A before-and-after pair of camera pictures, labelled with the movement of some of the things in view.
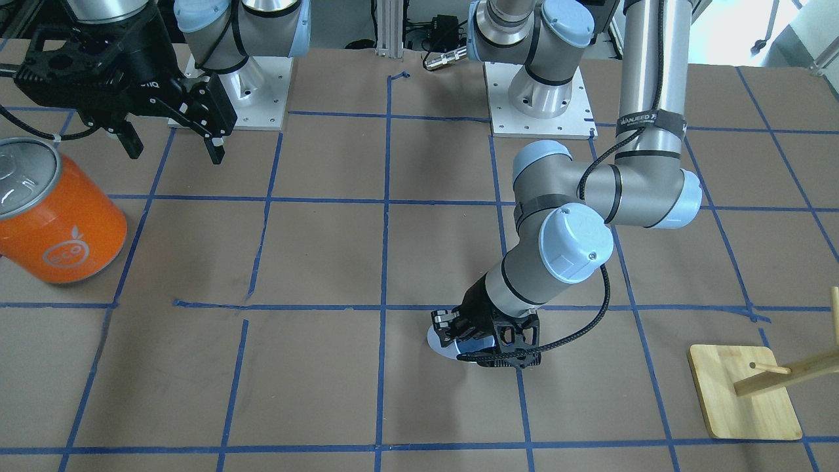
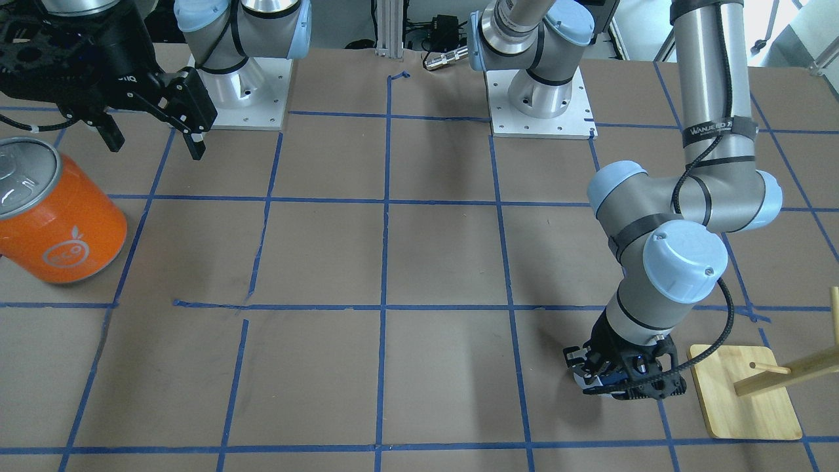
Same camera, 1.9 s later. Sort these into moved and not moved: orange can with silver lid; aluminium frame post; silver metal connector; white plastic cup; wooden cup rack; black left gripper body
Moved: white plastic cup; black left gripper body
Not moved: silver metal connector; wooden cup rack; orange can with silver lid; aluminium frame post
